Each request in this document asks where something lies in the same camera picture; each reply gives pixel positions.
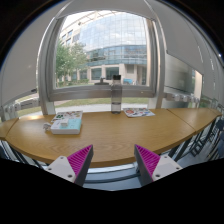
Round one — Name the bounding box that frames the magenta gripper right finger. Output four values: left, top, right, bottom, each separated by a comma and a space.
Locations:
134, 145, 182, 186

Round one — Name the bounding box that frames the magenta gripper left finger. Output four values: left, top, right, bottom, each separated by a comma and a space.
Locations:
47, 145, 93, 186

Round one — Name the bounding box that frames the white charger on book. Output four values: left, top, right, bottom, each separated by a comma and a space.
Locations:
60, 119, 69, 127

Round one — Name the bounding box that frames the colourful magazine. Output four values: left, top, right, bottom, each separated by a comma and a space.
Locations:
123, 108, 154, 118

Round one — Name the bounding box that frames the black chair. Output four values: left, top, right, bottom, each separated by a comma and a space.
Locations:
190, 119, 224, 161

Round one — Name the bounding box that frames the clear water bottle black cap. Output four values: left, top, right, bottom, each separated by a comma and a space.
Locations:
111, 75, 122, 114

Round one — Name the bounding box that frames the white charger cable bundle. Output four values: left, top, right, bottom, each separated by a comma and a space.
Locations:
42, 122, 53, 132

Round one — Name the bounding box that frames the grey window frame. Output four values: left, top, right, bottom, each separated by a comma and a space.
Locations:
38, 17, 166, 115

